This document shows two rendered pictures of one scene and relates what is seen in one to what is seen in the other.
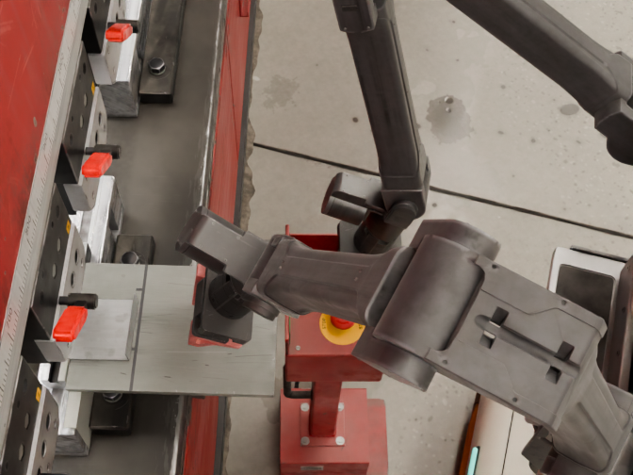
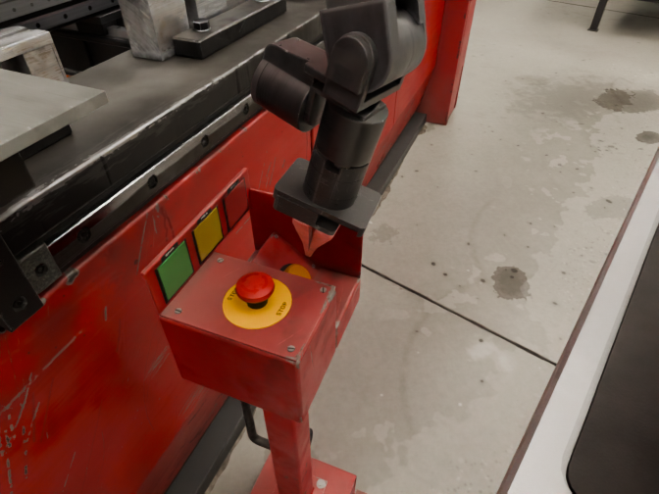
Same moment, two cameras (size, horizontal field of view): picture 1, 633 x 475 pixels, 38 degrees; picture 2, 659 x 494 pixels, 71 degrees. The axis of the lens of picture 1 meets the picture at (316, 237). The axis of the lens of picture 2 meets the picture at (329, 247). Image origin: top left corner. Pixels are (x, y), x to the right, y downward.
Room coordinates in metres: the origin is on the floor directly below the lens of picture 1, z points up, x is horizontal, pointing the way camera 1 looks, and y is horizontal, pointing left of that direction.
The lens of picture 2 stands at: (0.33, -0.25, 1.15)
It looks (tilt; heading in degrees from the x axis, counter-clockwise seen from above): 42 degrees down; 25
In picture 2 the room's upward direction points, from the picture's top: straight up
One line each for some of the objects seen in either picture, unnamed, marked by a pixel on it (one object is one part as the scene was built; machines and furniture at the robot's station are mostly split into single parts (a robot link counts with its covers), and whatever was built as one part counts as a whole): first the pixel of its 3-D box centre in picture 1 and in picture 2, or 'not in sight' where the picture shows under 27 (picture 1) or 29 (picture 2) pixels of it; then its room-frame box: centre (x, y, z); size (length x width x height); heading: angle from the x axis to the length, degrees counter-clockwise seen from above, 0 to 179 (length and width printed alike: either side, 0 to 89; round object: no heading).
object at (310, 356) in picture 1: (334, 304); (271, 288); (0.64, -0.04, 0.75); 0.20 x 0.16 x 0.18; 3
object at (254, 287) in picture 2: (342, 320); (256, 294); (0.59, -0.05, 0.79); 0.04 x 0.04 x 0.04
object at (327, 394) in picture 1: (326, 382); (289, 434); (0.64, -0.04, 0.39); 0.05 x 0.05 x 0.54; 3
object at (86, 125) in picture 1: (55, 130); not in sight; (0.65, 0.33, 1.18); 0.15 x 0.09 x 0.17; 1
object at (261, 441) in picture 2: (298, 381); (259, 420); (0.64, 0.02, 0.40); 0.06 x 0.02 x 0.18; 93
